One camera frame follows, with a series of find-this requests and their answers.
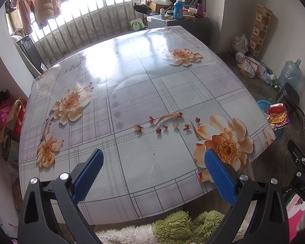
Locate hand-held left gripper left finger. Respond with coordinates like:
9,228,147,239
18,149,104,244

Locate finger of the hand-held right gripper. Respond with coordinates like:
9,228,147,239
287,139,305,170

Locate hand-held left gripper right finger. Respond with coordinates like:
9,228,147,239
204,149,289,244

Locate red white snack bag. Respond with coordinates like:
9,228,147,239
267,103,290,131

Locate blue plastic basket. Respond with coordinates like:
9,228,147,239
257,100,285,141

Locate pink printed blanket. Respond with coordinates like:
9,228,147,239
287,194,305,244

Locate black round bin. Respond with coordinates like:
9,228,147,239
276,82,300,113

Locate green fluffy cloth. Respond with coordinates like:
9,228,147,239
152,210,224,244

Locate white fluffy cloth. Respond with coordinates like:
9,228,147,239
95,225,158,244

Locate large water jug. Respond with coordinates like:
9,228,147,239
278,58,303,89

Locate crumpled plastic wrappers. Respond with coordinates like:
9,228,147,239
259,62,280,86

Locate brown paper bag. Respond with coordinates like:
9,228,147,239
5,100,26,133

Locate colourful printed bag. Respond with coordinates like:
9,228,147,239
237,56,261,79

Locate pink plastic bag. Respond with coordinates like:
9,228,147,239
0,102,12,129

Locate white plastic bag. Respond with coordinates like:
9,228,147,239
231,34,249,54

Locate tall patterned box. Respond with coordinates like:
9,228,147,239
249,4,273,60

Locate metal window railing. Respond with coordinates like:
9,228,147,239
33,0,178,65

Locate white green paper bag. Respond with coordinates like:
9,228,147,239
130,16,145,32

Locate grey cabinet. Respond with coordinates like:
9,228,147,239
146,14,210,30

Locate blue detergent bottle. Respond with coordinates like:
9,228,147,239
173,0,185,20

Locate black case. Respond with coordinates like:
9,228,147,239
133,4,153,16

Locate pink coat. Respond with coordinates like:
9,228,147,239
16,0,36,35

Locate beige coat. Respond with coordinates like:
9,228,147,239
34,0,64,27

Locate cardboard box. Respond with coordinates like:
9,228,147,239
146,0,173,12

